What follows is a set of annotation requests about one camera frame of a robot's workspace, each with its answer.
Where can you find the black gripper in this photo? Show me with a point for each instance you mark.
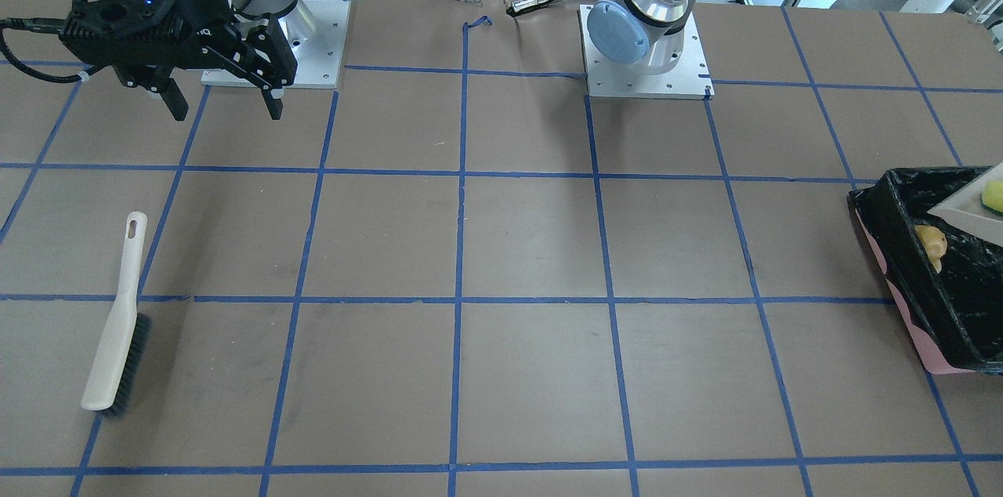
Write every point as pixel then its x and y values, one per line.
pixel 210 5

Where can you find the beige hand brush black bristles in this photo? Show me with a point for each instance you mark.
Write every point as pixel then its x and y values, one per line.
pixel 118 356

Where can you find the yellow lemon toy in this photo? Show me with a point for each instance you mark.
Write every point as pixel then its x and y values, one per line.
pixel 934 243

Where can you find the beige plastic dustpan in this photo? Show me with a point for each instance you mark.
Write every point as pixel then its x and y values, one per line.
pixel 963 210

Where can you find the yellow sponge block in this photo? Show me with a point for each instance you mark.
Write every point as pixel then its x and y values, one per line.
pixel 991 197

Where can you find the black lined trash bin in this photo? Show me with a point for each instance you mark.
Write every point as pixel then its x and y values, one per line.
pixel 954 317

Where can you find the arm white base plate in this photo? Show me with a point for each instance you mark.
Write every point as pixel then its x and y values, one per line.
pixel 316 31
pixel 677 69

